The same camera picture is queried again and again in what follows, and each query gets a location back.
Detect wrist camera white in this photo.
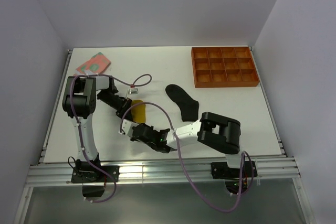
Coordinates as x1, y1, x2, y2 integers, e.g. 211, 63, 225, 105
128, 88, 139, 95
119, 119, 139, 137

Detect yellow sock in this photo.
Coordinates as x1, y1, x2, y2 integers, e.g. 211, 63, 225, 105
131, 100, 146, 124

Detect orange compartment tray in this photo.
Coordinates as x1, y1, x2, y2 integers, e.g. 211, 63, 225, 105
191, 46, 259, 88

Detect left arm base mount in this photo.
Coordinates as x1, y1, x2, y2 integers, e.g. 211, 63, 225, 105
67, 156, 120, 203

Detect aluminium side rail right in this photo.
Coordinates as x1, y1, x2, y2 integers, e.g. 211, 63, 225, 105
249, 46, 287, 156

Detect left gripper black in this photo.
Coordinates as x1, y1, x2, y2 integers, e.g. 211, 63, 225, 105
98, 91, 133, 122

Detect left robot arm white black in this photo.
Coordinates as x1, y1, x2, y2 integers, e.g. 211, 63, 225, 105
62, 75, 133, 182

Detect aluminium frame rail front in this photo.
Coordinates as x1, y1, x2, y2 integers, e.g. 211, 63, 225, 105
25, 156, 301, 187

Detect pink green patterned socks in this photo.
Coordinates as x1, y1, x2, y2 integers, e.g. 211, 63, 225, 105
74, 52, 111, 76

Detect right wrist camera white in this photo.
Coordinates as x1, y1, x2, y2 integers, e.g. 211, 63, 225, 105
119, 119, 139, 137

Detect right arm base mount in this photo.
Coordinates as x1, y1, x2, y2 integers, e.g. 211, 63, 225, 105
211, 161, 258, 195

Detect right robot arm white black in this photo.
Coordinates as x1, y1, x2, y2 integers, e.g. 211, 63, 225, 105
121, 112, 246, 177

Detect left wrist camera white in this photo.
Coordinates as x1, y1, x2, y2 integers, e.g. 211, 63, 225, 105
128, 88, 139, 95

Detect black sock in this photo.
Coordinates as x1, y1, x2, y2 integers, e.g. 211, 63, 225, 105
165, 84, 199, 122

